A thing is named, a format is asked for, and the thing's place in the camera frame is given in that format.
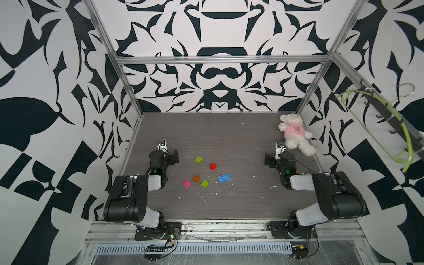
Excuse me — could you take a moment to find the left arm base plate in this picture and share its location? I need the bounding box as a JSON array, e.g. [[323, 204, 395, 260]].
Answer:
[[134, 221, 182, 241]]

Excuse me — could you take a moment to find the magenta lego brick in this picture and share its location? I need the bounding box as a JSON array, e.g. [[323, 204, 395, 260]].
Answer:
[[183, 180, 192, 188]]

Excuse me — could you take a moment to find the black connector box right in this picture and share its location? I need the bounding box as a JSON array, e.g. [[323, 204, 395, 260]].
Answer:
[[290, 245, 309, 260]]

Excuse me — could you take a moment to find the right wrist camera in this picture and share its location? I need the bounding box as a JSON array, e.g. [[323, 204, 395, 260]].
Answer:
[[275, 141, 286, 160]]

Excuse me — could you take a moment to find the red lego brick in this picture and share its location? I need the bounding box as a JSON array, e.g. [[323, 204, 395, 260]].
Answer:
[[209, 163, 217, 171]]

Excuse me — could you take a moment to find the white teddy bear pink shirt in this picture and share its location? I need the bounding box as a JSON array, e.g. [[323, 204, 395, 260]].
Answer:
[[278, 113, 316, 156]]

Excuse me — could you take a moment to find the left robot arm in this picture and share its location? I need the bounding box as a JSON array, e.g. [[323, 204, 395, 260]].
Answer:
[[103, 149, 179, 235]]

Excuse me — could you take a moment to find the black wall hook rack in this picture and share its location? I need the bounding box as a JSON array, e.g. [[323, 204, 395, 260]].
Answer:
[[360, 79, 424, 154]]

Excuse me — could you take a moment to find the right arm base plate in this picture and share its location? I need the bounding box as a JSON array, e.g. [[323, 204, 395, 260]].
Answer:
[[267, 220, 316, 240]]

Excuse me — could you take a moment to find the black connector box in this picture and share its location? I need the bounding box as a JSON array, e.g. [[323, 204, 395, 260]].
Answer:
[[290, 245, 309, 260], [144, 245, 166, 261]]

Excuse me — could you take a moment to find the green clothes hanger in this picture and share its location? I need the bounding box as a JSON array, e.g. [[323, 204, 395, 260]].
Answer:
[[336, 89, 415, 173]]

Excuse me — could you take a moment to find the white vent grille strip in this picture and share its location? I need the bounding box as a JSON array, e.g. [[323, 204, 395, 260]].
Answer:
[[96, 242, 292, 255]]

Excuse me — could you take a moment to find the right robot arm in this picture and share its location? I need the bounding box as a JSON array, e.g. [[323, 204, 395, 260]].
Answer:
[[264, 152, 367, 231]]

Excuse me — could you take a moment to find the blue long lego brick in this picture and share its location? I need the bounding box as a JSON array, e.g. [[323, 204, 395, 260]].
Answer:
[[218, 173, 231, 183]]

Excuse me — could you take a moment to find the black connector box left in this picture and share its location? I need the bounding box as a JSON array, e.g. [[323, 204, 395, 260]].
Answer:
[[144, 245, 166, 261]]

